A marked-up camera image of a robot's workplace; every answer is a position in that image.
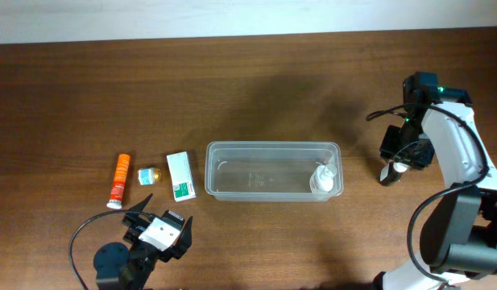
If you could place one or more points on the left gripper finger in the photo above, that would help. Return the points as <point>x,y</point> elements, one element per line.
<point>138,208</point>
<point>185,240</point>

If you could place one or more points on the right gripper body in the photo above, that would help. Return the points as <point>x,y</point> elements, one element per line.
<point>407,145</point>

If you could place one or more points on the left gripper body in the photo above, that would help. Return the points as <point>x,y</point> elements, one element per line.
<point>135,225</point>

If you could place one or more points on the orange tablet tube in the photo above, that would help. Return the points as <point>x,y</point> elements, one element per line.
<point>119,182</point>

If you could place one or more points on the dark bottle white cap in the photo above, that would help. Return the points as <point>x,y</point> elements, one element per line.
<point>392,172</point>

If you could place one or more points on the white squeeze bottle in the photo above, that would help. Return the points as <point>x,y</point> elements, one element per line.
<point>324,180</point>

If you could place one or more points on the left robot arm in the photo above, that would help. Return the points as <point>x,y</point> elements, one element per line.
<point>119,265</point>

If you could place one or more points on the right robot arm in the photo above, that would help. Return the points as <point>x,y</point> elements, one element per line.
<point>452,235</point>

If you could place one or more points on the clear plastic container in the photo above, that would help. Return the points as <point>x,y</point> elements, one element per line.
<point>268,170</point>

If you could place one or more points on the small blue-labelled gold-cap bottle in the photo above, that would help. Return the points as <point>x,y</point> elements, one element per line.
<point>149,176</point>

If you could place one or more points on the white green medicine box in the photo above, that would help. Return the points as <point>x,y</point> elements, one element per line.
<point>181,176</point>

